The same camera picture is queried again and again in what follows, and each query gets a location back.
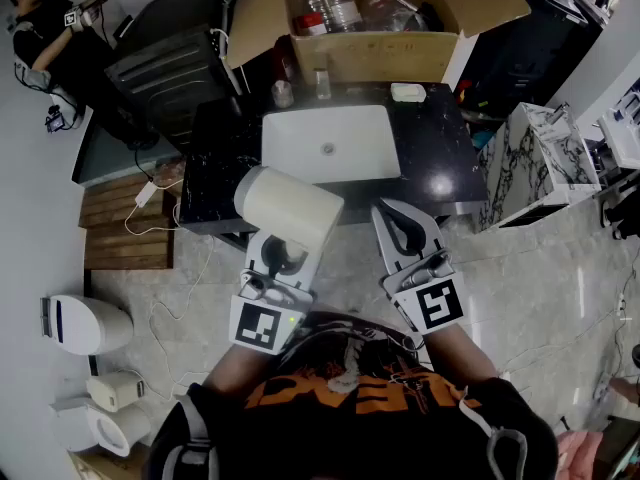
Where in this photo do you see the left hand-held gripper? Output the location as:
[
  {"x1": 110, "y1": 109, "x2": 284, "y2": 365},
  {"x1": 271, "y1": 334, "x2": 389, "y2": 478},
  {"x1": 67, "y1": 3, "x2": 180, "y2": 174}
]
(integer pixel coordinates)
[{"x1": 228, "y1": 228, "x2": 327, "y2": 357}]

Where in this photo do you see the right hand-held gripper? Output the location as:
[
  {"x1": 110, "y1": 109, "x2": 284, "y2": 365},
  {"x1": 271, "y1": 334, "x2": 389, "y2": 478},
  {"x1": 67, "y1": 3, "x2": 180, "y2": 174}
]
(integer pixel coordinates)
[{"x1": 370, "y1": 197, "x2": 469, "y2": 337}]

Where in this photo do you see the cream white hair dryer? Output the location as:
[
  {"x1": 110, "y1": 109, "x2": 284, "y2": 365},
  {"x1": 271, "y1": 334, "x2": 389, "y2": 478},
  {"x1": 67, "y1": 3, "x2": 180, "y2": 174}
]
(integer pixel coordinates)
[{"x1": 233, "y1": 165, "x2": 346, "y2": 274}]

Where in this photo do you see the black countertop vanity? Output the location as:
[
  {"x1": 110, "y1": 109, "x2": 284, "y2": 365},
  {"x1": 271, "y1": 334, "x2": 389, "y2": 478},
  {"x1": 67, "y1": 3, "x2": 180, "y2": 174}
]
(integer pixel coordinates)
[{"x1": 178, "y1": 81, "x2": 490, "y2": 249}]

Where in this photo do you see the person's right forearm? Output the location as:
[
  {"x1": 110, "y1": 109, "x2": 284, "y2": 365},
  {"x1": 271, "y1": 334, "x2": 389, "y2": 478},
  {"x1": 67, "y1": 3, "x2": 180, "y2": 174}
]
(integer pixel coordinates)
[{"x1": 422, "y1": 320, "x2": 499, "y2": 389}]

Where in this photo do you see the person's left forearm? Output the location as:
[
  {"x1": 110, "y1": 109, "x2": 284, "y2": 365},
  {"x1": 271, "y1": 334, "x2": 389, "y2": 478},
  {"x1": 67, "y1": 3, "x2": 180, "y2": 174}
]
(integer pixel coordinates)
[{"x1": 202, "y1": 342, "x2": 281, "y2": 394}]

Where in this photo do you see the white soap dish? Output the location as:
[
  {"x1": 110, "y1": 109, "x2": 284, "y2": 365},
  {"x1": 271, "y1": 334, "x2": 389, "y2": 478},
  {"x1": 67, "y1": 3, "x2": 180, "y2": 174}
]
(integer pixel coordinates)
[{"x1": 390, "y1": 82, "x2": 427, "y2": 103}]

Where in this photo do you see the white marble pattern cabinet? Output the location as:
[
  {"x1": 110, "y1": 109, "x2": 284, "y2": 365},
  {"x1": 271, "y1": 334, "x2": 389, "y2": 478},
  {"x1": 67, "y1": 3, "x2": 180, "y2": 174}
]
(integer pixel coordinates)
[{"x1": 477, "y1": 101, "x2": 602, "y2": 232}]

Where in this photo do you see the brown wooden pallet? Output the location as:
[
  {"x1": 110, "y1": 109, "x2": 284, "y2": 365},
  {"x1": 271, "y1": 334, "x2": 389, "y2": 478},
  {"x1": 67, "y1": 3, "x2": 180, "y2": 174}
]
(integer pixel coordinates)
[{"x1": 78, "y1": 172, "x2": 186, "y2": 272}]

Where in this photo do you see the small glass jar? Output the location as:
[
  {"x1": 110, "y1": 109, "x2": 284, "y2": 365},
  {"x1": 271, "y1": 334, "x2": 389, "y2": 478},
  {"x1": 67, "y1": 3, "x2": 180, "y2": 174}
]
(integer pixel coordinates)
[{"x1": 271, "y1": 80, "x2": 295, "y2": 109}]

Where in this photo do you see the chrome faucet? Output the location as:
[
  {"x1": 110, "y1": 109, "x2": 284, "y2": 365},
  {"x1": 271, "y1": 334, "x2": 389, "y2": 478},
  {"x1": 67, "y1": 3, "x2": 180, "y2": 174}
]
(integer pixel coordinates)
[{"x1": 313, "y1": 67, "x2": 332, "y2": 100}]

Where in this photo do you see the large cardboard box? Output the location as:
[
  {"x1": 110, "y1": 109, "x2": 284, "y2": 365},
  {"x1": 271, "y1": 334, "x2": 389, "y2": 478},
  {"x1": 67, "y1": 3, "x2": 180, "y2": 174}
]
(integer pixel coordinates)
[{"x1": 227, "y1": 0, "x2": 532, "y2": 87}]

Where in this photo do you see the black shirt orange print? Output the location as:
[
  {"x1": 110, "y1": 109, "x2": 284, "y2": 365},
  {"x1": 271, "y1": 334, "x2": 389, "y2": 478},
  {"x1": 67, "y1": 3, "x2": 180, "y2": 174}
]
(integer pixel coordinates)
[{"x1": 142, "y1": 310, "x2": 559, "y2": 480}]

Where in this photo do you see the white toilet blue stripe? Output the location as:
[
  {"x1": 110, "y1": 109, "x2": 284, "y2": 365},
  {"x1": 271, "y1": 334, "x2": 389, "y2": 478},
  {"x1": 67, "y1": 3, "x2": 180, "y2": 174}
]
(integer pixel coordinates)
[{"x1": 39, "y1": 293, "x2": 135, "y2": 357}]

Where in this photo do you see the grey blue platform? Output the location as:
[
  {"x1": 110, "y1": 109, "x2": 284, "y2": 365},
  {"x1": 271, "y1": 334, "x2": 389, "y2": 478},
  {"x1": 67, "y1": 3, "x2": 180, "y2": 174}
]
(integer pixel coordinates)
[{"x1": 72, "y1": 107, "x2": 184, "y2": 189}]

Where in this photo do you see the dark grey washing machine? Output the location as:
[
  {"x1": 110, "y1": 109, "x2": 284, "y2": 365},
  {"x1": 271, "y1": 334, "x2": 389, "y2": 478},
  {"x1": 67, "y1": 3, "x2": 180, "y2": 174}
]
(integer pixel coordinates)
[{"x1": 104, "y1": 0, "x2": 251, "y2": 154}]

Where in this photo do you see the cream plastic box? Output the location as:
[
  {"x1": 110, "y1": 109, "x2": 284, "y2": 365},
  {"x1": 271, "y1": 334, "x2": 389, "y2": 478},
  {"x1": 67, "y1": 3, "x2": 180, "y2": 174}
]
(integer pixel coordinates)
[{"x1": 85, "y1": 371, "x2": 146, "y2": 413}]

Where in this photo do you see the crumpled clear plastic bottle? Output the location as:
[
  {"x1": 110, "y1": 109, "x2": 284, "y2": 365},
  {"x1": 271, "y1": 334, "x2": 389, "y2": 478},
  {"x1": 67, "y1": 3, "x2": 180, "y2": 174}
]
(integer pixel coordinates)
[{"x1": 359, "y1": 0, "x2": 431, "y2": 33}]

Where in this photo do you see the clear bottle red label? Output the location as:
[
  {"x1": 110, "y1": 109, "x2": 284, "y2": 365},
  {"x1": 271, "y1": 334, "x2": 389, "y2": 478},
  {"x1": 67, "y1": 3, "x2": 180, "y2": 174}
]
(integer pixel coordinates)
[{"x1": 287, "y1": 0, "x2": 364, "y2": 37}]

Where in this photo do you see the plain white toilet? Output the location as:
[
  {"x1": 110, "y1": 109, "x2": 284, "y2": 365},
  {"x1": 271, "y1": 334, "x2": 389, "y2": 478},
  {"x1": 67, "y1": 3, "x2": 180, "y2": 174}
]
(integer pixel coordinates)
[{"x1": 48, "y1": 397, "x2": 152, "y2": 459}]

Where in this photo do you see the white power adapter with cable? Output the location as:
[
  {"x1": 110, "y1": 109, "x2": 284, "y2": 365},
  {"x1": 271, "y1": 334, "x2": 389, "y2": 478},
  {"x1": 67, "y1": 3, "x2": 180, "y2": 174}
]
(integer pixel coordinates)
[{"x1": 123, "y1": 177, "x2": 216, "y2": 404}]

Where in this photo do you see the black cable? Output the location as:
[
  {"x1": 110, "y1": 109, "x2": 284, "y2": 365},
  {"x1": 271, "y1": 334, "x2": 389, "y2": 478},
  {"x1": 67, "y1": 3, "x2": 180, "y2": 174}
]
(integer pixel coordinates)
[{"x1": 133, "y1": 147, "x2": 156, "y2": 184}]

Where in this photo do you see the grey shoulder strap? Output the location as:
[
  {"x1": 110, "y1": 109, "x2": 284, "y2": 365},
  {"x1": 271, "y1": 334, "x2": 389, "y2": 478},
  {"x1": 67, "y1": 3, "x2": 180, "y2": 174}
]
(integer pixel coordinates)
[{"x1": 162, "y1": 395, "x2": 219, "y2": 480}]

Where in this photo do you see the white drain hose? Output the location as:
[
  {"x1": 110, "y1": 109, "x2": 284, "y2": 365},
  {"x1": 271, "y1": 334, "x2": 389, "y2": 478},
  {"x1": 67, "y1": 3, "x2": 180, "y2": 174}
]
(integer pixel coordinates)
[{"x1": 209, "y1": 27, "x2": 246, "y2": 94}]

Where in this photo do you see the small black camera device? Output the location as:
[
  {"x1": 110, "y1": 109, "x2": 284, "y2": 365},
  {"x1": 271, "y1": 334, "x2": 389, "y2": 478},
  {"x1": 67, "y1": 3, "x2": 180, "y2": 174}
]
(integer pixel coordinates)
[{"x1": 44, "y1": 105, "x2": 69, "y2": 134}]

